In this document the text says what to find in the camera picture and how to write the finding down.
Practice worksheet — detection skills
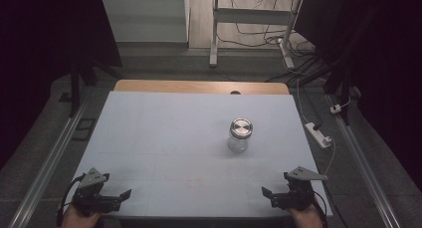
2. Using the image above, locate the black floor frame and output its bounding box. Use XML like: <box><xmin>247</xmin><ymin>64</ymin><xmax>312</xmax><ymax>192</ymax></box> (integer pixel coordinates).
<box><xmin>71</xmin><ymin>117</ymin><xmax>98</xmax><ymax>142</ymax></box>

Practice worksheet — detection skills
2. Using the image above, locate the person's right hand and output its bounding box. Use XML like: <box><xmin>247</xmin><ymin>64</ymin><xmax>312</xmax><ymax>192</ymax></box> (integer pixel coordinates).
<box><xmin>286</xmin><ymin>202</ymin><xmax>324</xmax><ymax>228</ymax></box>

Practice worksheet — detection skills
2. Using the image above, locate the wooden table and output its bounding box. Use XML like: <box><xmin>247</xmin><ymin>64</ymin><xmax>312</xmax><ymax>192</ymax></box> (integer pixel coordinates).
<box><xmin>113</xmin><ymin>79</ymin><xmax>291</xmax><ymax>96</ymax></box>

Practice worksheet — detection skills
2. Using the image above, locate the silver metal jar lid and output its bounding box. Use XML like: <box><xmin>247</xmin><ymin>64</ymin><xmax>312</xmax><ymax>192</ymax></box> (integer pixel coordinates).
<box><xmin>229</xmin><ymin>117</ymin><xmax>254</xmax><ymax>140</ymax></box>

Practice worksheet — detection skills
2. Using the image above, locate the tangle of black cables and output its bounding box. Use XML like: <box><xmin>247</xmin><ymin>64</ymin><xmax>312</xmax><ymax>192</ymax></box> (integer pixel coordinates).
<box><xmin>217</xmin><ymin>0</ymin><xmax>317</xmax><ymax>62</ymax></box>

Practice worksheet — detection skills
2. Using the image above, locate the white desk frame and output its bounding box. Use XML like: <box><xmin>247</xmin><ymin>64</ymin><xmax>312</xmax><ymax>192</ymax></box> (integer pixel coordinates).
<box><xmin>208</xmin><ymin>0</ymin><xmax>304</xmax><ymax>70</ymax></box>

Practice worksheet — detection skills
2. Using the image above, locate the white foam mat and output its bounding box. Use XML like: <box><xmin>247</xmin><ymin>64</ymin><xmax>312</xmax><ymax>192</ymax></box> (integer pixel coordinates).
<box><xmin>57</xmin><ymin>91</ymin><xmax>333</xmax><ymax>220</ymax></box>

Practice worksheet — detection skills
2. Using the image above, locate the dark curtain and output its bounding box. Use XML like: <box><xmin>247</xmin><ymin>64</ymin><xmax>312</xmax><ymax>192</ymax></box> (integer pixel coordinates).
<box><xmin>0</xmin><ymin>0</ymin><xmax>123</xmax><ymax>171</ymax></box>
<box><xmin>294</xmin><ymin>0</ymin><xmax>422</xmax><ymax>191</ymax></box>

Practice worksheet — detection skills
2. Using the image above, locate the black metal stand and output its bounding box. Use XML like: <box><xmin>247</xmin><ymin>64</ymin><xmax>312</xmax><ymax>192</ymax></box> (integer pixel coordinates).
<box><xmin>288</xmin><ymin>48</ymin><xmax>357</xmax><ymax>126</ymax></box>
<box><xmin>68</xmin><ymin>53</ymin><xmax>115</xmax><ymax>118</ymax></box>

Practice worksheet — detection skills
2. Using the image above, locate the black power cable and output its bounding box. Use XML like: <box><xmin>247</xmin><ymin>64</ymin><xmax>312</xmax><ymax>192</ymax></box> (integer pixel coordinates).
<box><xmin>299</xmin><ymin>83</ymin><xmax>323</xmax><ymax>130</ymax></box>

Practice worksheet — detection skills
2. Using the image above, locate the clear glass jar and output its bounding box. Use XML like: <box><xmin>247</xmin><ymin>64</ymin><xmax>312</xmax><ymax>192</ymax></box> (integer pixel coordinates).
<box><xmin>227</xmin><ymin>130</ymin><xmax>250</xmax><ymax>154</ymax></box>

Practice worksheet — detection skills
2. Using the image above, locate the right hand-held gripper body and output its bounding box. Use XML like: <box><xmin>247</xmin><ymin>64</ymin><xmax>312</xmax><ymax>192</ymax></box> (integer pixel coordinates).
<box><xmin>270</xmin><ymin>165</ymin><xmax>328</xmax><ymax>212</ymax></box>

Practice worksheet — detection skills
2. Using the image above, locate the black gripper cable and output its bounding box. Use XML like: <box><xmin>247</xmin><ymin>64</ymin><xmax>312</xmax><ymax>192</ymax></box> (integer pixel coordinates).
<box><xmin>56</xmin><ymin>173</ymin><xmax>87</xmax><ymax>227</ymax></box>
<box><xmin>313</xmin><ymin>191</ymin><xmax>329</xmax><ymax>228</ymax></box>

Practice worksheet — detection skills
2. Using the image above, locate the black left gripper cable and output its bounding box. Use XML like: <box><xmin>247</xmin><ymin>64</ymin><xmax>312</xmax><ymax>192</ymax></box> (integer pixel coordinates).
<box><xmin>56</xmin><ymin>173</ymin><xmax>87</xmax><ymax>227</ymax></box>

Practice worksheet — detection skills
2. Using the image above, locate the aluminium rail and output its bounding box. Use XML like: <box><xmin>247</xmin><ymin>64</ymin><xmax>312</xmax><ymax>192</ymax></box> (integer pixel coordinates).
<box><xmin>325</xmin><ymin>94</ymin><xmax>402</xmax><ymax>228</ymax></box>
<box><xmin>7</xmin><ymin>97</ymin><xmax>94</xmax><ymax>228</ymax></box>

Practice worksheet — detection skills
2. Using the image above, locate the person's left hand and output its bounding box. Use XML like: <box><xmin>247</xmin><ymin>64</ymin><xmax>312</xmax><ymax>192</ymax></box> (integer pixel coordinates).
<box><xmin>61</xmin><ymin>203</ymin><xmax>102</xmax><ymax>228</ymax></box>

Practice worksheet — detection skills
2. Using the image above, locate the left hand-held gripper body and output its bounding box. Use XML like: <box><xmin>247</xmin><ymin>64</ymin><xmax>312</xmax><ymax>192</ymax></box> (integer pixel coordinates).
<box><xmin>71</xmin><ymin>167</ymin><xmax>122</xmax><ymax>218</ymax></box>

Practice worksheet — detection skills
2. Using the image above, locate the thin white cable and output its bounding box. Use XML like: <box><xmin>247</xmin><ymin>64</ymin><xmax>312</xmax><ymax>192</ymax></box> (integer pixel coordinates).
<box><xmin>322</xmin><ymin>135</ymin><xmax>337</xmax><ymax>176</ymax></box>

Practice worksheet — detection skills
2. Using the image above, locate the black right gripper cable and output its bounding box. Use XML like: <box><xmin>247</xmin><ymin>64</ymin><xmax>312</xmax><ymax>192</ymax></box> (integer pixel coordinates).
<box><xmin>313</xmin><ymin>191</ymin><xmax>329</xmax><ymax>228</ymax></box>

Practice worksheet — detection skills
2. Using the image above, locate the white power strip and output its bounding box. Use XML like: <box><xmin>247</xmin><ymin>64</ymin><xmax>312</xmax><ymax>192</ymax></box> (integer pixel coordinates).
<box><xmin>304</xmin><ymin>121</ymin><xmax>333</xmax><ymax>149</ymax></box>

